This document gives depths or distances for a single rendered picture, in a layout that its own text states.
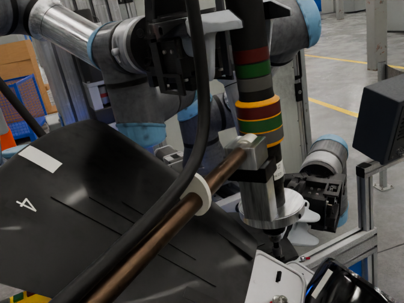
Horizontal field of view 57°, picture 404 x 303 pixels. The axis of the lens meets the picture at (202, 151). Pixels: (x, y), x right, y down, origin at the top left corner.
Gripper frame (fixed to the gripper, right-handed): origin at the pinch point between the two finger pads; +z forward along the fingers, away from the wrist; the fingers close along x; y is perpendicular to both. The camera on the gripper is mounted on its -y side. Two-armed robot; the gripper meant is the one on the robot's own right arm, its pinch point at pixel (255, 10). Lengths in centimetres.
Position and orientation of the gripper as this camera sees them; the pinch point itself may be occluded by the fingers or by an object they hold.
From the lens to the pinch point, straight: 34.4
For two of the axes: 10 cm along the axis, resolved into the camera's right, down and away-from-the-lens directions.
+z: 5.8, 1.8, -7.9
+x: -8.0, 3.5, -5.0
